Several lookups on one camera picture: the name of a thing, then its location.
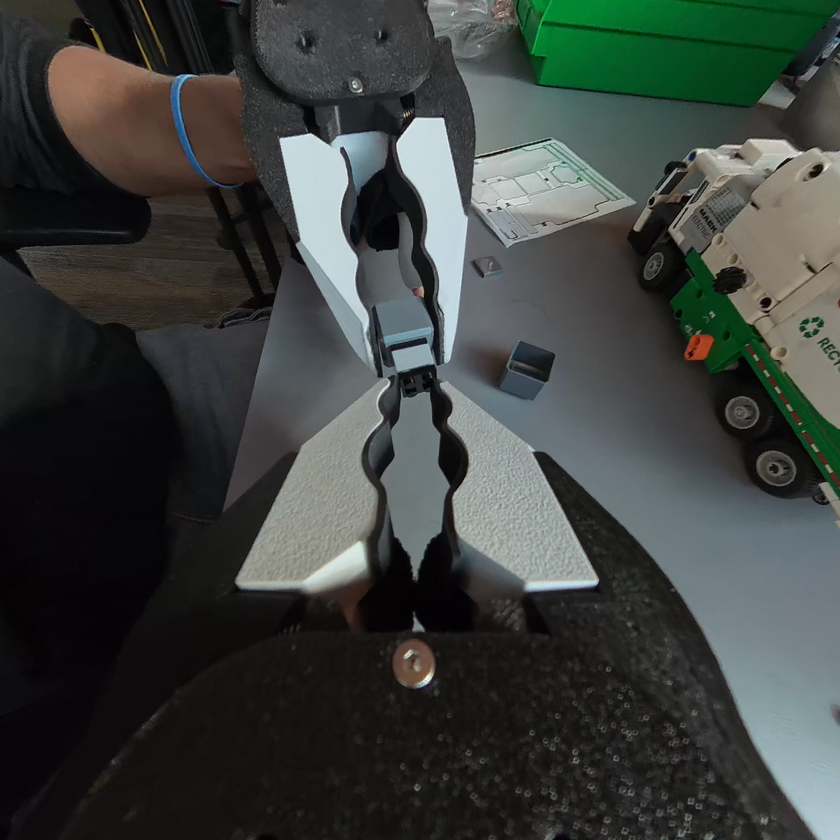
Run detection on grey and black lego assembly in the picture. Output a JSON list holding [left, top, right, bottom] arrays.
[[369, 301, 439, 399]]

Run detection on person's dark top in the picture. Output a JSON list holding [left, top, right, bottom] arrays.
[[0, 252, 198, 840]]

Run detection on lego sticker sheet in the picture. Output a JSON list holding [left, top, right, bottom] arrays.
[[471, 138, 637, 248]]

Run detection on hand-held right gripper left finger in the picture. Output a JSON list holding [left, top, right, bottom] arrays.
[[234, 377, 401, 634]]

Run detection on white green lego garbage truck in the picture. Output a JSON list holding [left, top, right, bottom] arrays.
[[626, 140, 840, 529]]

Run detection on person's grey pants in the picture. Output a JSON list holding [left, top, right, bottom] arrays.
[[134, 307, 273, 526]]

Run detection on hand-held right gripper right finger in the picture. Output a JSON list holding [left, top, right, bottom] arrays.
[[430, 379, 600, 624]]

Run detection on person's left forearm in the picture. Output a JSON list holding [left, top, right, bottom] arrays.
[[0, 13, 258, 198]]

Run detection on green storage box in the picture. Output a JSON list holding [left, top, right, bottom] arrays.
[[514, 0, 840, 108]]

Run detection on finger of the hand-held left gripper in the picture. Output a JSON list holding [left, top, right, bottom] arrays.
[[392, 118, 469, 367], [279, 133, 383, 378]]

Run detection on open grey lego box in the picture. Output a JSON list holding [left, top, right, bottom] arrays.
[[499, 340, 556, 401]]

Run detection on blue wristband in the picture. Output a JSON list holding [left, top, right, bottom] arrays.
[[169, 73, 245, 190]]

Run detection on black chair armrest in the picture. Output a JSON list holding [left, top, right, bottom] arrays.
[[0, 189, 153, 252]]

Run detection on clear plastic bag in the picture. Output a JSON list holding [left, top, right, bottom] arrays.
[[430, 0, 526, 61]]

